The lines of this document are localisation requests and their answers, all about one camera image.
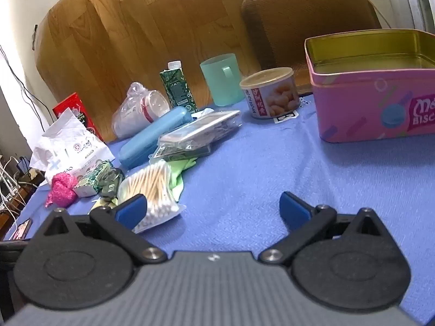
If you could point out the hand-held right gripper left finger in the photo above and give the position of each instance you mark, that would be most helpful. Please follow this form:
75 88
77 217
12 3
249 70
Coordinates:
131 210

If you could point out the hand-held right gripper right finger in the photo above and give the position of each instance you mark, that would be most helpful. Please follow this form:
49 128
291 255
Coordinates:
294 210

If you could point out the olive green pouch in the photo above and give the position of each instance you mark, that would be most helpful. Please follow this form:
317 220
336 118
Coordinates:
110 183

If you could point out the cotton swab pack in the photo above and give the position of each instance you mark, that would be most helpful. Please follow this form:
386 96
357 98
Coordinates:
153 183

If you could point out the green patterned carton box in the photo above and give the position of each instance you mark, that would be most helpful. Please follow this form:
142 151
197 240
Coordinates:
90 183

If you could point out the light green cloth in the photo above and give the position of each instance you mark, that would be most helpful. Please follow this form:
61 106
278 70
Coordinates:
178 180

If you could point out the blue plastic case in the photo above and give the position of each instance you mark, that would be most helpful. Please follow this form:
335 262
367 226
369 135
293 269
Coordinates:
153 139

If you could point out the clear plastic packet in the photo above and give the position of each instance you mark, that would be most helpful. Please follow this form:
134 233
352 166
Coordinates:
200 129

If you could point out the pink biscuit tin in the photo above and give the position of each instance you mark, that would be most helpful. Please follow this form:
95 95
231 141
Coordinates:
356 108

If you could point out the blue tablecloth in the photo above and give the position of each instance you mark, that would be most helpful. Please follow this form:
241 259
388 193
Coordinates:
244 176

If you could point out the white paper bag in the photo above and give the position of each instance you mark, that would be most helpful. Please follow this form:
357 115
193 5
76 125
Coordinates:
68 142

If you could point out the white marker tag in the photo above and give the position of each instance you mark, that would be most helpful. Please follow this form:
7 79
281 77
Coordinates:
286 116

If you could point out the bag of plastic cups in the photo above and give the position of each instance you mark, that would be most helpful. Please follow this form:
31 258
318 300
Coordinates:
139 112

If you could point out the peanut can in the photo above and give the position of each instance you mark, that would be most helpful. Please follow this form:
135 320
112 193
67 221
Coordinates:
272 95

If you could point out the red box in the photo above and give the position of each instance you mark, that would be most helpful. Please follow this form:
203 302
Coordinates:
76 103

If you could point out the green drink carton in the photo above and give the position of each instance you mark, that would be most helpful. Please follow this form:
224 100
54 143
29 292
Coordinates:
178 90

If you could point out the teal plastic cup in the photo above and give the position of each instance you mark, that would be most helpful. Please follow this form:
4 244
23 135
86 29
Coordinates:
221 81

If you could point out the wood pattern board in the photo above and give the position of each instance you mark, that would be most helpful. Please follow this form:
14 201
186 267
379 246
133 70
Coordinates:
119 40

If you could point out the brown chair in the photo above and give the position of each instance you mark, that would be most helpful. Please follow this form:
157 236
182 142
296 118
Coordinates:
299 23

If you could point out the sliding glass door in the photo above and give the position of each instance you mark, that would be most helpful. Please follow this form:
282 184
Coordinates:
411 0

